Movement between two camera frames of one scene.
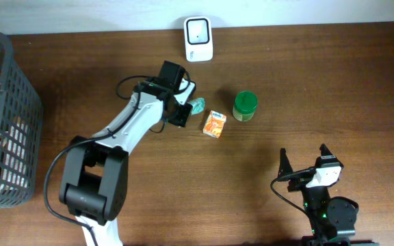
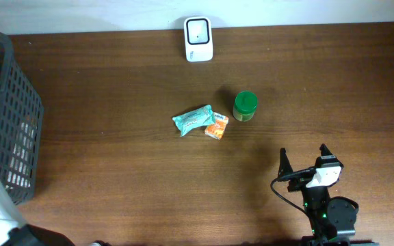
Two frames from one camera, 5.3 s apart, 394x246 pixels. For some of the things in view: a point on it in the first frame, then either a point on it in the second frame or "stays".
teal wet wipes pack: x=198 y=105 to x=190 y=120
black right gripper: x=285 y=167 stays
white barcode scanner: x=198 y=38 stays
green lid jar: x=245 y=103 stays
